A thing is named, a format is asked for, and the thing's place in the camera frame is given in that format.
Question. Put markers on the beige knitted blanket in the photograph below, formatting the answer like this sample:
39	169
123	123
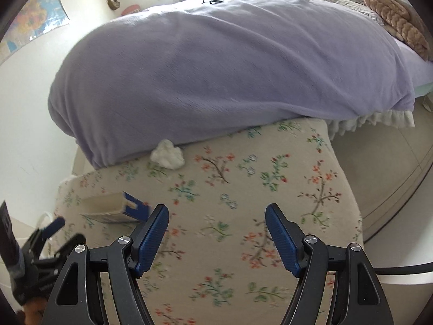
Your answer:
399	17

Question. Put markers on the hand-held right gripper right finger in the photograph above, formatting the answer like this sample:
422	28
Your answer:
280	237

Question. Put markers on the black eyeglasses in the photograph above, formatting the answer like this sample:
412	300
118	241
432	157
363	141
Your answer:
213	1

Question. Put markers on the grey patterned pillow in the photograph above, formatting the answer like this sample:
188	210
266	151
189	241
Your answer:
351	8

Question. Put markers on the crumpled white tissue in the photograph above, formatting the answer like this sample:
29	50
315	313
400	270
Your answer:
167	155

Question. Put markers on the person's left hand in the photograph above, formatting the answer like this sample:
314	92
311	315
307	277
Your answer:
32	309

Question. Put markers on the bed with white ruffle skirt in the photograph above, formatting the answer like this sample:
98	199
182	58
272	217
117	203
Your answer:
372	118

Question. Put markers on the colourful wall poster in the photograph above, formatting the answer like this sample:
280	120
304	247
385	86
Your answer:
30	17

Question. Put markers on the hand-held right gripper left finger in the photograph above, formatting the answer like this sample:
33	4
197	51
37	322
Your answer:
152	240

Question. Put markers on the white and blue box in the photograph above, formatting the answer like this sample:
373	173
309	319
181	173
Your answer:
101	204

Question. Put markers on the pink round item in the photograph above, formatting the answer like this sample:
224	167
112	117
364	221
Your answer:
130	9

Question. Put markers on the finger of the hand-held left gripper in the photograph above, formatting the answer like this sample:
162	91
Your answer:
72	240
54	225

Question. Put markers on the floral cloth covered bench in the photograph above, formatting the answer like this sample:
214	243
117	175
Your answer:
236	193

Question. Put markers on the purple fleece blanket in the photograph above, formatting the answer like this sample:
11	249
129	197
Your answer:
220	74

